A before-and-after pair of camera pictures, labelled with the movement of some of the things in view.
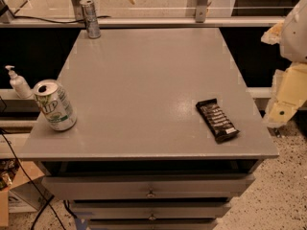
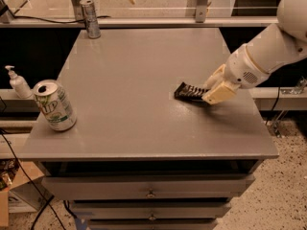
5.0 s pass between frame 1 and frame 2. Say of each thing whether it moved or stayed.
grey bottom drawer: stayed
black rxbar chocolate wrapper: moved
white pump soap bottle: stayed
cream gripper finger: moved
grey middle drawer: stayed
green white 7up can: stayed
